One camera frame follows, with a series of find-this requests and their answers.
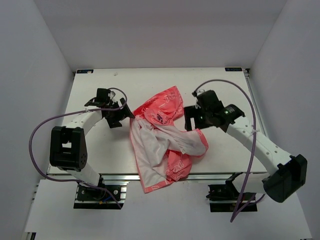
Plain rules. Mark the left blue corner label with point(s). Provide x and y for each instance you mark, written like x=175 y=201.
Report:
x=84 y=71

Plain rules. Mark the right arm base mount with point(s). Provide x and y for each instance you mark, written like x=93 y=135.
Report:
x=223 y=197

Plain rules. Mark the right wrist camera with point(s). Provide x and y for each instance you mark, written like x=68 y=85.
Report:
x=206 y=98

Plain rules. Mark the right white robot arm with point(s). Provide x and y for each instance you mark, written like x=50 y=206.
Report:
x=285 y=173

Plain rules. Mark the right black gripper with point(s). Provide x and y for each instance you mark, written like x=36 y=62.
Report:
x=191 y=112

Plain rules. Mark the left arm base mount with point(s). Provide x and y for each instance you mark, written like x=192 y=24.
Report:
x=94 y=199

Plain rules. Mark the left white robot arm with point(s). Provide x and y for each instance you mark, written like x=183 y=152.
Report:
x=68 y=148

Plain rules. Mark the aluminium right side rail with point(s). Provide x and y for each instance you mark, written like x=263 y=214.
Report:
x=254 y=98

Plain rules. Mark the pink hooded kids jacket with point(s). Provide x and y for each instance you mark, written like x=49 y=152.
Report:
x=163 y=153

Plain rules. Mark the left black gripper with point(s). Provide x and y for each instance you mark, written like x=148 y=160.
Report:
x=122 y=113

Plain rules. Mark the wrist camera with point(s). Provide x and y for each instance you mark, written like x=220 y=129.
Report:
x=206 y=98
x=102 y=96

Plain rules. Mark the aluminium rail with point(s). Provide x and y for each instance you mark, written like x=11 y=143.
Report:
x=135 y=177
x=254 y=98

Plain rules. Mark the aluminium front rail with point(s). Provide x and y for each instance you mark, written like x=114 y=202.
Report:
x=135 y=177

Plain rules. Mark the blue corner label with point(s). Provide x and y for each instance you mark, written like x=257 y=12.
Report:
x=233 y=69
x=84 y=71

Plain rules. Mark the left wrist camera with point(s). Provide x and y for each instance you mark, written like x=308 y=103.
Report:
x=102 y=96

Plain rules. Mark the right blue corner label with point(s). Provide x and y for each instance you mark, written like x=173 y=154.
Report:
x=233 y=69

